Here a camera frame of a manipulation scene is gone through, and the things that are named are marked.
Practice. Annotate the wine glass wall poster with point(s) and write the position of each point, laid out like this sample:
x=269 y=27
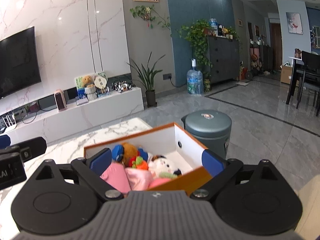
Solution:
x=294 y=23

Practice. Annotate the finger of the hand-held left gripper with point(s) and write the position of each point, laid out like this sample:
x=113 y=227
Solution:
x=4 y=141

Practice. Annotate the pink tissue box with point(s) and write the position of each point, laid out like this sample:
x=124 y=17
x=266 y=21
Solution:
x=33 y=108

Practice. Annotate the small wall frame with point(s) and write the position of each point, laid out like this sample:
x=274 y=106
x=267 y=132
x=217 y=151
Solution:
x=240 y=22

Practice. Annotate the potted orchid plant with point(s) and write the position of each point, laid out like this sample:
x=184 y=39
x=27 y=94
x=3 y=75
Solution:
x=150 y=80

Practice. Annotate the white paper fan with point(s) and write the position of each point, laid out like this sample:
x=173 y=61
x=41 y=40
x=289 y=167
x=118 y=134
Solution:
x=100 y=83

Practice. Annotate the brown cardboard box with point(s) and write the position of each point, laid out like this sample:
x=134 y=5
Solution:
x=286 y=75

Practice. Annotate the orange and red crochet charm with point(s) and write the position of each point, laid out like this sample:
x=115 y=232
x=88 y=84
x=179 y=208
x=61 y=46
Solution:
x=138 y=162

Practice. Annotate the green and blue painting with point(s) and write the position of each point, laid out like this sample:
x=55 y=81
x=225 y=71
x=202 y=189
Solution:
x=78 y=87

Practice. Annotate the grey round bin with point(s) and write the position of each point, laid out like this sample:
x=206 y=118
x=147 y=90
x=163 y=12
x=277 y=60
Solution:
x=207 y=130

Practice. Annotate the small brown teddy bear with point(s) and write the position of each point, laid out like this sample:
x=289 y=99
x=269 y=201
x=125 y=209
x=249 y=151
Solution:
x=88 y=81

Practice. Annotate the white router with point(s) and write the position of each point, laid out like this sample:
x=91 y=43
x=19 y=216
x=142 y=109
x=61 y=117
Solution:
x=10 y=126

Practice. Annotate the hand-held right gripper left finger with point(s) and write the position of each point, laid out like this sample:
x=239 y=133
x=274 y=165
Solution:
x=101 y=161

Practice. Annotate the white plush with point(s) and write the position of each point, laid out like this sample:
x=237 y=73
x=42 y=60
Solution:
x=162 y=165

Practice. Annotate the grey tablet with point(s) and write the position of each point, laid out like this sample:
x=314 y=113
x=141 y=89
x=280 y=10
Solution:
x=82 y=101

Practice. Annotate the black dining table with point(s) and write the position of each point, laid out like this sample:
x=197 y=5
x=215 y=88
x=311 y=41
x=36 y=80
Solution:
x=294 y=62

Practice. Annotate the cow pattern toys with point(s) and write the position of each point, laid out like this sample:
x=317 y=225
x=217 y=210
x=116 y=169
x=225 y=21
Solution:
x=121 y=87

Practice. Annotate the blue water jug with pump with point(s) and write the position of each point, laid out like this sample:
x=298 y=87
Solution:
x=195 y=81

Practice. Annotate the black dining chair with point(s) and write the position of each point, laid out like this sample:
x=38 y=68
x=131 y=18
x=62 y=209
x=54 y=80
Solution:
x=310 y=72

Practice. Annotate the round decorated plate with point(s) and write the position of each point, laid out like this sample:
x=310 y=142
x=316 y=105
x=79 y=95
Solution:
x=102 y=74

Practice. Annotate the wooden door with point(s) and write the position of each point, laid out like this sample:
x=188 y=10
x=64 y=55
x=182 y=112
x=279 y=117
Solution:
x=276 y=47

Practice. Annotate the brown sailor bear plush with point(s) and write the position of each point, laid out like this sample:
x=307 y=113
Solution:
x=130 y=151

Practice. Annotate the black curved television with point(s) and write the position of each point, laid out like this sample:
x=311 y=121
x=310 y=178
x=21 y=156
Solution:
x=17 y=65

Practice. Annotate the white floor scale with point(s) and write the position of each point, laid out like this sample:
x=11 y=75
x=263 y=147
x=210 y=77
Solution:
x=241 y=83

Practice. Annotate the pink card wallet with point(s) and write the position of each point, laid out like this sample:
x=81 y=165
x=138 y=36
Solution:
x=115 y=177

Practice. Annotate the cluttered dark shelf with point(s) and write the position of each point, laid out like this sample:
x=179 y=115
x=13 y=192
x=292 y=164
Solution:
x=260 y=57

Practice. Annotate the pink and green pompom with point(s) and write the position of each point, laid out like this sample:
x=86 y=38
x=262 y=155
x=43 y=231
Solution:
x=160 y=182

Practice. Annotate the hanging vine plant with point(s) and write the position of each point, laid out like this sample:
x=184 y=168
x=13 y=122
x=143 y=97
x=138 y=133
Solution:
x=145 y=12

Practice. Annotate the orange cardboard box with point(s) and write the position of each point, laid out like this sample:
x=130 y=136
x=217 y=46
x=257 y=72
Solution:
x=190 y=180

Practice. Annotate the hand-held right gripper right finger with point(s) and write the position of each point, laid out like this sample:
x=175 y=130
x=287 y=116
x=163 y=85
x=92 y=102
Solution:
x=212 y=163

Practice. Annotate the trailing ivy plant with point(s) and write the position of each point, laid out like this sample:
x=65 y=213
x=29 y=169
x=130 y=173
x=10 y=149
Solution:
x=197 y=37

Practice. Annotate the white marble tv cabinet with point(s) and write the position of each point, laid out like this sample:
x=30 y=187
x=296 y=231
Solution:
x=100 y=115

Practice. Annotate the dark grey dresser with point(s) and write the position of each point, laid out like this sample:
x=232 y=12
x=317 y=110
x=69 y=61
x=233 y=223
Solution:
x=225 y=60

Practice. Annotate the wall socket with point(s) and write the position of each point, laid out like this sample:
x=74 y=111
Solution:
x=167 y=76

